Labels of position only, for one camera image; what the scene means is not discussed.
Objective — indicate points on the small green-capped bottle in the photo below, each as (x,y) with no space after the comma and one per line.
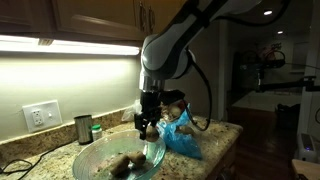
(96,132)

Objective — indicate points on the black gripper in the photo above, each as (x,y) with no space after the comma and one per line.
(150,114)

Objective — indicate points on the glass bowl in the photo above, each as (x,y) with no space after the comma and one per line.
(93,162)

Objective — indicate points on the white wall outlet plate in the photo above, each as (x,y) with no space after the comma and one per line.
(41,116)

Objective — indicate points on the brown potato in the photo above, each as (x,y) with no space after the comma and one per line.
(119,164)
(137,158)
(152,135)

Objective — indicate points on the white appliance on floor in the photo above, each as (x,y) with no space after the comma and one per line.
(307,150)

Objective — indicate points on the steel cup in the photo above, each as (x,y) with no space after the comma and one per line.
(83,126)

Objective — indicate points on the potato in bag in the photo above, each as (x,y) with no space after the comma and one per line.
(186,130)

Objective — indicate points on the under-cabinet light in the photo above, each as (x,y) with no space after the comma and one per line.
(38,45)

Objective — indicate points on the clear bag of produce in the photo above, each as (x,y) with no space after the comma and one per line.
(169,112)

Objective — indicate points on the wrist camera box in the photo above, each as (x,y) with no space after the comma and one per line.
(169,97)

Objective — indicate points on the blue plastic potato bag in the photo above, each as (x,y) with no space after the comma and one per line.
(184,144)

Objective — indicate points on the wooden upper cabinet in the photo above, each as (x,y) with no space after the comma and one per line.
(120,22)

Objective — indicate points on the black camera stand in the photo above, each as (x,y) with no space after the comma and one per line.
(271,74)

